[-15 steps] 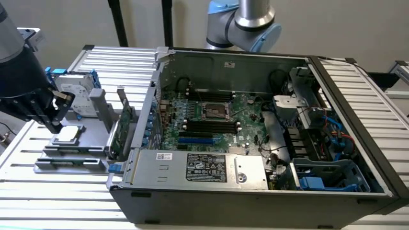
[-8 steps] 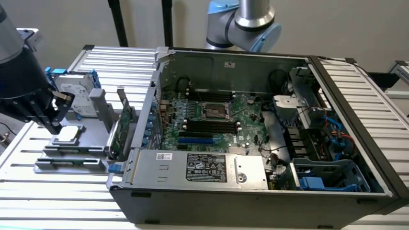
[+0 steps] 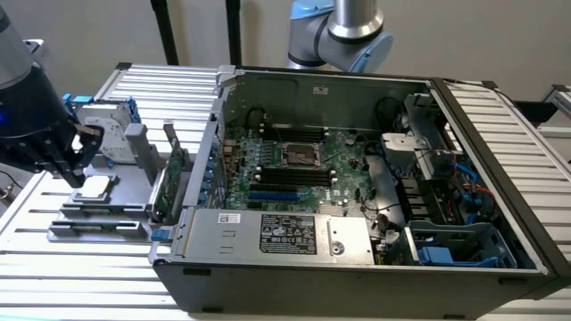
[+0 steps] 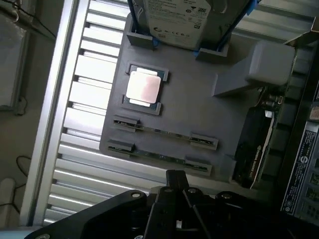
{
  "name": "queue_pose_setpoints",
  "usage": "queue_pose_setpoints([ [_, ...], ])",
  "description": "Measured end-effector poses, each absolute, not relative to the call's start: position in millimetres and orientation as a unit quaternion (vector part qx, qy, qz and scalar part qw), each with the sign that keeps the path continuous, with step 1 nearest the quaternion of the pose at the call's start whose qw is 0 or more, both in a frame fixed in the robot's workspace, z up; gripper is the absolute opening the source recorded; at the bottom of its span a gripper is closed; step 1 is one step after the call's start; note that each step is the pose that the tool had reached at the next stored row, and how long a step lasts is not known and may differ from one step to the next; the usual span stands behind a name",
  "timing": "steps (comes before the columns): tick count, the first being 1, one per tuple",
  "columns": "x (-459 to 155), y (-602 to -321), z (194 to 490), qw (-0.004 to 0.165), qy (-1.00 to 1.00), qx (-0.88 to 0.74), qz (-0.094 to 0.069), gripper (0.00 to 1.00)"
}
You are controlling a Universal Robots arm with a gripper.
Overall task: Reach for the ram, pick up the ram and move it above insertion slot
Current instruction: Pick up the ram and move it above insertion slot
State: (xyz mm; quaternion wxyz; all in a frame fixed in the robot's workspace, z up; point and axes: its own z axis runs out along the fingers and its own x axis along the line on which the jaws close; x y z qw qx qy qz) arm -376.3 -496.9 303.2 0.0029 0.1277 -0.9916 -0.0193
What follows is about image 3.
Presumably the black RAM slot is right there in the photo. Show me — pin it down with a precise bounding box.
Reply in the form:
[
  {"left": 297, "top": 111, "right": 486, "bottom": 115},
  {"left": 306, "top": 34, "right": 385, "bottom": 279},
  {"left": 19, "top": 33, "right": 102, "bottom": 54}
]
[
  {"left": 258, "top": 176, "right": 334, "bottom": 182},
  {"left": 258, "top": 172, "right": 334, "bottom": 178},
  {"left": 258, "top": 180, "right": 334, "bottom": 187},
  {"left": 261, "top": 124, "right": 325, "bottom": 130},
  {"left": 258, "top": 168, "right": 334, "bottom": 174},
  {"left": 261, "top": 128, "right": 325, "bottom": 134},
  {"left": 261, "top": 132, "right": 325, "bottom": 138}
]

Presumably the grey parts rack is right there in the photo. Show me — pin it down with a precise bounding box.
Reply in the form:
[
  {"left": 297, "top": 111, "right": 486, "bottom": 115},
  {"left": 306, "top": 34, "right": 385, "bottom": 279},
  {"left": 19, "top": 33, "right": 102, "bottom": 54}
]
[{"left": 47, "top": 122, "right": 194, "bottom": 243}]

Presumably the grey metal drive cage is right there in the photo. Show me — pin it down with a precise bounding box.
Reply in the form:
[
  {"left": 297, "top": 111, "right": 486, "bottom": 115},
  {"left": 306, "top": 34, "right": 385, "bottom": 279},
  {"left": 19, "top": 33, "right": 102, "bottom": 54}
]
[{"left": 381, "top": 92, "right": 466, "bottom": 180}]

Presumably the red wire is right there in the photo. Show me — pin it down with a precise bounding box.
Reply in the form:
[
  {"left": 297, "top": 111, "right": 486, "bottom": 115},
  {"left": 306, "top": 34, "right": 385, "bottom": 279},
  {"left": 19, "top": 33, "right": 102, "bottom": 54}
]
[{"left": 462, "top": 179, "right": 497, "bottom": 217}]

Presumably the black curved wire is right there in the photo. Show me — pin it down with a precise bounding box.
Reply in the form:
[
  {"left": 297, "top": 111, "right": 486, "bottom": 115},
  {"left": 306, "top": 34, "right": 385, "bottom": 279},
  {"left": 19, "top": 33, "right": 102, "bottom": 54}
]
[{"left": 374, "top": 96, "right": 406, "bottom": 132}]

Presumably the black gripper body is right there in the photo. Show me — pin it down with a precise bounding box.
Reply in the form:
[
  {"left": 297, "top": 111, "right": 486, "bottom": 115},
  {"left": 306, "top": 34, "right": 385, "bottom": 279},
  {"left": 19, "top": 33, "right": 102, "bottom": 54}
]
[{"left": 0, "top": 65, "right": 80, "bottom": 175}]

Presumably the blue expansion slot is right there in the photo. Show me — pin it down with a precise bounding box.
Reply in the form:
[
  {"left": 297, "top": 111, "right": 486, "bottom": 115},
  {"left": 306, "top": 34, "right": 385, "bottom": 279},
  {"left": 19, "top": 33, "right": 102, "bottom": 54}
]
[{"left": 247, "top": 191, "right": 301, "bottom": 203}]

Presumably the metal CPU socket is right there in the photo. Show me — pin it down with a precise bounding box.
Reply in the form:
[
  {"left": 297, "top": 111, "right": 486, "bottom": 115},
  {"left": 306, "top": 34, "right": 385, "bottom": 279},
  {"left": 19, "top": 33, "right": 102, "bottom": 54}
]
[{"left": 271, "top": 141, "right": 326, "bottom": 169}]

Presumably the black looped wire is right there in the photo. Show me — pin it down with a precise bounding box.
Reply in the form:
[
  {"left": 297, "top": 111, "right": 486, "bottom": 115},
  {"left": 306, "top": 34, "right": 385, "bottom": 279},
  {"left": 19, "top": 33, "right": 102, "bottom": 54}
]
[{"left": 247, "top": 106, "right": 270, "bottom": 127}]

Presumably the black open PC case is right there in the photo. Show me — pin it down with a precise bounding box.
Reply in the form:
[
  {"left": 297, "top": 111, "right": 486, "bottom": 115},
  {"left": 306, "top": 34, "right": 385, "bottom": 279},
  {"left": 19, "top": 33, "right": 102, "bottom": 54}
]
[{"left": 150, "top": 64, "right": 571, "bottom": 318}]

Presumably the thin dark floor cable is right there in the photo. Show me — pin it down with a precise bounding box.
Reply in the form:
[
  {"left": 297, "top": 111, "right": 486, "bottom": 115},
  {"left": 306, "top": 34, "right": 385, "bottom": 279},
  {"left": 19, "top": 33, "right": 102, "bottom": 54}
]
[{"left": 0, "top": 169, "right": 24, "bottom": 202}]

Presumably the silver hard disk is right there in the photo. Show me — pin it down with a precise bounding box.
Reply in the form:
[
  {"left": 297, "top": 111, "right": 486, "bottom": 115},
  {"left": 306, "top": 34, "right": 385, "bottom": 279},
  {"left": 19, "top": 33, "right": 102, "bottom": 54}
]
[{"left": 76, "top": 102, "right": 138, "bottom": 165}]

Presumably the blue case latch handle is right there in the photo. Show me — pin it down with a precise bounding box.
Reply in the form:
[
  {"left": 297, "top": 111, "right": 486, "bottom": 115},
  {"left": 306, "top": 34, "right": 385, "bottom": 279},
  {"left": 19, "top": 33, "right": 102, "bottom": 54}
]
[{"left": 151, "top": 226, "right": 174, "bottom": 244}]

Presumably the blue wire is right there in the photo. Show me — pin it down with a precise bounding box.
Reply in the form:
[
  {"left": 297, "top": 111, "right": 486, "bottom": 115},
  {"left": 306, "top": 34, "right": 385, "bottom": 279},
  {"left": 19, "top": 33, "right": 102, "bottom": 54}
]
[{"left": 449, "top": 159, "right": 487, "bottom": 225}]

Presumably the black stand pole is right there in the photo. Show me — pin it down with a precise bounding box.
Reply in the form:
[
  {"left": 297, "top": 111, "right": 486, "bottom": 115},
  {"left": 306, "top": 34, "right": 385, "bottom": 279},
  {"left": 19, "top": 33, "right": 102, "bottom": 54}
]
[
  {"left": 150, "top": 0, "right": 181, "bottom": 66},
  {"left": 225, "top": 0, "right": 245, "bottom": 67}
]

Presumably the long black expansion slot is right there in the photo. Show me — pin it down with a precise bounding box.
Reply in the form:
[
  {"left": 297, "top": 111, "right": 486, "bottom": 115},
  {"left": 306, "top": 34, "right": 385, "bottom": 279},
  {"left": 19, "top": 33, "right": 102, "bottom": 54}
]
[{"left": 247, "top": 184, "right": 299, "bottom": 194}]

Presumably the silver power supply unit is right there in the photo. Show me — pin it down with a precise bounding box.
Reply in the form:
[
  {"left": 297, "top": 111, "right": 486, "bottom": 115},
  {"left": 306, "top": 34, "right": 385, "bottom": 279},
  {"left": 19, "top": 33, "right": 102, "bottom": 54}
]
[{"left": 171, "top": 208, "right": 377, "bottom": 265}]

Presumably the aluminium frame profile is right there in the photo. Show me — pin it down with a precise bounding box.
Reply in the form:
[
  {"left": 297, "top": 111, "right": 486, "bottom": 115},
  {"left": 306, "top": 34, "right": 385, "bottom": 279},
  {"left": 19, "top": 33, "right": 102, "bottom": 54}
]
[{"left": 537, "top": 83, "right": 571, "bottom": 138}]

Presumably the thin black cable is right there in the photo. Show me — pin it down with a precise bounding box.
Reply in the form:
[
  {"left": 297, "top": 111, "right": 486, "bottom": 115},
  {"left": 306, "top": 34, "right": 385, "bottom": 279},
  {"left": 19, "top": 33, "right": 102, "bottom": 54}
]
[{"left": 445, "top": 78, "right": 539, "bottom": 125}]

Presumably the green graphics card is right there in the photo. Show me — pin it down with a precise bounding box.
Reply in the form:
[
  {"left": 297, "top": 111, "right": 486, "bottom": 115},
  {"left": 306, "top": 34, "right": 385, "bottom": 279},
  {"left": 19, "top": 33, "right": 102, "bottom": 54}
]
[{"left": 146, "top": 122, "right": 190, "bottom": 224}]

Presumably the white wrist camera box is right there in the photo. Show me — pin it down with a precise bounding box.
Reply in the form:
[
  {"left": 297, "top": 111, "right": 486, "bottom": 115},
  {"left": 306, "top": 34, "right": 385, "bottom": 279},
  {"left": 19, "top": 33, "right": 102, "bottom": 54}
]
[{"left": 22, "top": 39, "right": 47, "bottom": 64}]

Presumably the silver CPU chip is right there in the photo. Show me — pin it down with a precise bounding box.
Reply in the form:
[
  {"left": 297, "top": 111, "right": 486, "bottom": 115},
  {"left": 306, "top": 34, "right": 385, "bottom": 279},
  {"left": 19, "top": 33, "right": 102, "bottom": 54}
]
[{"left": 76, "top": 176, "right": 112, "bottom": 199}]

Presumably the blue plastic disk bay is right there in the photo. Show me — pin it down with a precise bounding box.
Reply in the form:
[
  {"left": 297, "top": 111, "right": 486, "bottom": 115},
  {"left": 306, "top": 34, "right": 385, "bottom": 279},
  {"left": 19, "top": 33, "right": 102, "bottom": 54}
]
[{"left": 403, "top": 219, "right": 522, "bottom": 269}]

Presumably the green motherboard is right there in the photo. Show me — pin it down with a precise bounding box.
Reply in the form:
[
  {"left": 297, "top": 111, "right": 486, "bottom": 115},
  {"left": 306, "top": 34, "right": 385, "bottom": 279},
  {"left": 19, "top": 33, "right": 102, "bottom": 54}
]
[{"left": 222, "top": 124, "right": 382, "bottom": 219}]

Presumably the black box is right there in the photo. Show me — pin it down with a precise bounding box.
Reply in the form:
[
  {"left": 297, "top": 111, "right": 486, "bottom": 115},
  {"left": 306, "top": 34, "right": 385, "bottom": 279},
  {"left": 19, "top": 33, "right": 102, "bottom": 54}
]
[{"left": 511, "top": 99, "right": 558, "bottom": 127}]

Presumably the silver chipset heatsink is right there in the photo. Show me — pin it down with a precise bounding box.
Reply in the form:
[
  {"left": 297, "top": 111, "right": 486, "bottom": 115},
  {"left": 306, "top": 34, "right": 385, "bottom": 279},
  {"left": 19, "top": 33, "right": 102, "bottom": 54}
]
[{"left": 318, "top": 205, "right": 350, "bottom": 217}]

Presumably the blue disk caddy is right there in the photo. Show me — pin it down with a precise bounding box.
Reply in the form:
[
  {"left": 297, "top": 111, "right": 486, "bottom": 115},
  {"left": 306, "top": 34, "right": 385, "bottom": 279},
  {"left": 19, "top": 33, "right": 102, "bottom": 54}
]
[{"left": 60, "top": 93, "right": 143, "bottom": 130}]

